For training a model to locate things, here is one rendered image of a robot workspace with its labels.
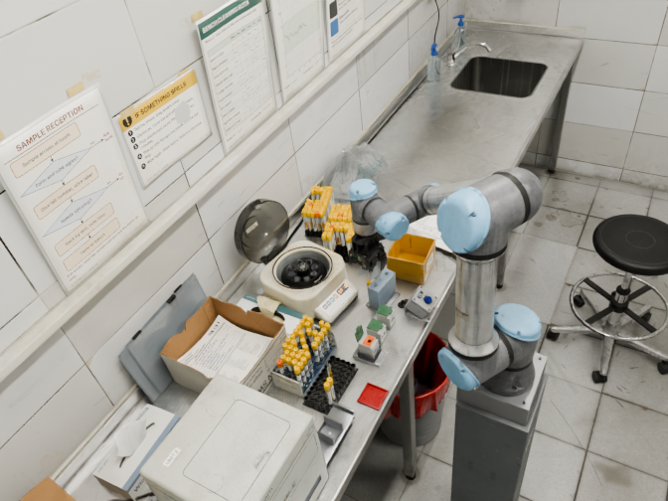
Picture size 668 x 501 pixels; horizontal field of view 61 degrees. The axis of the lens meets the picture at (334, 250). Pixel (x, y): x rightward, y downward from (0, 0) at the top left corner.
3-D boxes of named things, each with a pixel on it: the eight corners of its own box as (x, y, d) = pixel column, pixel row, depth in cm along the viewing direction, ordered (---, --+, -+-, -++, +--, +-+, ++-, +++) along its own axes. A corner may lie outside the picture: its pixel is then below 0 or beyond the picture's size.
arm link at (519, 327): (545, 354, 145) (556, 319, 136) (506, 380, 140) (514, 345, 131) (510, 324, 153) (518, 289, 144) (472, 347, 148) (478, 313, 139)
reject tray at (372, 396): (379, 411, 158) (378, 409, 158) (357, 402, 161) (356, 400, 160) (389, 392, 162) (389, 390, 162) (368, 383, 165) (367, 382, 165)
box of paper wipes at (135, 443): (134, 501, 147) (117, 478, 138) (100, 484, 151) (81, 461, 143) (186, 427, 161) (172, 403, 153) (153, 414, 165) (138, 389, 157)
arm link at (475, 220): (512, 376, 140) (534, 184, 107) (466, 406, 134) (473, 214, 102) (478, 347, 148) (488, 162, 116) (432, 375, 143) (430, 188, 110)
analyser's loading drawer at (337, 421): (317, 483, 143) (314, 474, 139) (295, 472, 145) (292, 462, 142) (355, 417, 155) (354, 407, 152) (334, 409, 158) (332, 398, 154)
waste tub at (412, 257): (423, 286, 190) (423, 264, 184) (386, 277, 195) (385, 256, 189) (435, 259, 199) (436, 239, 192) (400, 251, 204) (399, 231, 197)
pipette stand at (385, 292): (383, 314, 183) (382, 293, 177) (366, 306, 187) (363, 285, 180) (400, 295, 189) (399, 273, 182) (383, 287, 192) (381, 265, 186)
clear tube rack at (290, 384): (302, 398, 164) (299, 384, 159) (274, 386, 168) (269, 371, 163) (337, 346, 176) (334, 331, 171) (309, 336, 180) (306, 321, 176)
